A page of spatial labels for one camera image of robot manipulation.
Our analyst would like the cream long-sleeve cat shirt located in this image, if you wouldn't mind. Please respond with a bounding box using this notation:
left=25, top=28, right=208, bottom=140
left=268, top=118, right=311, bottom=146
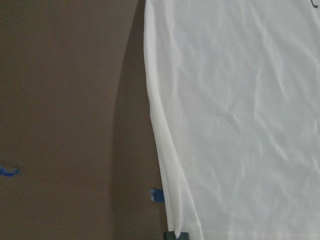
left=143, top=0, right=320, bottom=240

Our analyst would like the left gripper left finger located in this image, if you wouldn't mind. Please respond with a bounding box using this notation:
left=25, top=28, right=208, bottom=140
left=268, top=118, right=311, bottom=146
left=163, top=231, right=175, bottom=240

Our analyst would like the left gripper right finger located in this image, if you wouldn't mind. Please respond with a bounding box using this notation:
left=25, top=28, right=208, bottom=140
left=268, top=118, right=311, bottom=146
left=178, top=232, right=190, bottom=240

